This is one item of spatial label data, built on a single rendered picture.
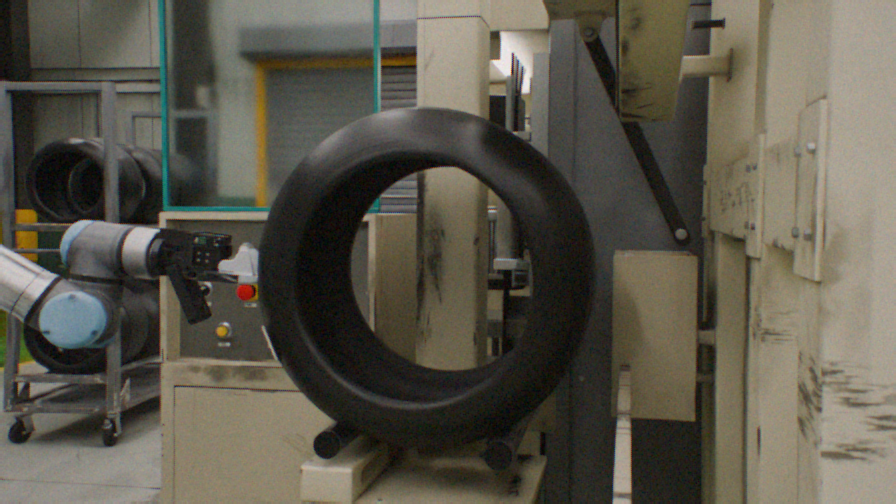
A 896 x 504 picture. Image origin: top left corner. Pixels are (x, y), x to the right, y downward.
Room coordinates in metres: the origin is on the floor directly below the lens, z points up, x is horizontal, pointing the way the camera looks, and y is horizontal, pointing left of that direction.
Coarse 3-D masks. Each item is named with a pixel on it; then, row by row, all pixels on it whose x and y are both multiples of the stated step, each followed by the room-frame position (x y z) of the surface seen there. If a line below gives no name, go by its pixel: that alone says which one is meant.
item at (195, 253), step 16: (160, 240) 1.54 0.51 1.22; (176, 240) 1.53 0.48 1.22; (192, 240) 1.51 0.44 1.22; (208, 240) 1.50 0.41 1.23; (224, 240) 1.54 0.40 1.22; (160, 256) 1.53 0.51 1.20; (176, 256) 1.54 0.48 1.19; (192, 256) 1.51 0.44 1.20; (208, 256) 1.52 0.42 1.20; (224, 256) 1.56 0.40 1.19; (160, 272) 1.54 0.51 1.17; (192, 272) 1.51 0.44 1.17
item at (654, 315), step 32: (640, 256) 1.57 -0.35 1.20; (672, 256) 1.56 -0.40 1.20; (640, 288) 1.57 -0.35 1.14; (672, 288) 1.56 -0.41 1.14; (640, 320) 1.57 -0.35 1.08; (672, 320) 1.56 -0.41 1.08; (640, 352) 1.57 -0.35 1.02; (672, 352) 1.56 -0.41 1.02; (640, 384) 1.57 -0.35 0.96; (672, 384) 1.56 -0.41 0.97; (640, 416) 1.57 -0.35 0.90; (672, 416) 1.56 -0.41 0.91
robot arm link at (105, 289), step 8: (72, 280) 1.54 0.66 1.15; (80, 280) 1.53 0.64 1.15; (88, 280) 1.53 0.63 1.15; (96, 280) 1.54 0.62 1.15; (104, 280) 1.54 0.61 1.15; (112, 280) 1.55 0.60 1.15; (120, 280) 1.57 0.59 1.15; (88, 288) 1.53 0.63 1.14; (96, 288) 1.54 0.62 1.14; (104, 288) 1.54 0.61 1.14; (112, 288) 1.55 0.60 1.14; (120, 288) 1.57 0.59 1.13; (104, 296) 1.52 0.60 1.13; (112, 296) 1.55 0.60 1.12; (120, 296) 1.58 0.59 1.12; (112, 304) 1.53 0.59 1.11; (120, 304) 1.58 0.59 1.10; (112, 320) 1.61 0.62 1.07; (112, 328) 1.56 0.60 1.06; (104, 336) 1.55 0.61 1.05; (112, 336) 1.56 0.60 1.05; (96, 344) 1.53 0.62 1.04; (104, 344) 1.55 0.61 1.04
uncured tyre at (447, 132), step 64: (384, 128) 1.36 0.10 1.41; (448, 128) 1.34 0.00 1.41; (320, 192) 1.37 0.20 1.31; (512, 192) 1.31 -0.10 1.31; (320, 256) 1.64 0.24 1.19; (576, 256) 1.32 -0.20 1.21; (320, 320) 1.63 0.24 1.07; (576, 320) 1.32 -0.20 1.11; (320, 384) 1.38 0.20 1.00; (384, 384) 1.61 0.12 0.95; (448, 384) 1.60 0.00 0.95; (512, 384) 1.31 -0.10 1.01
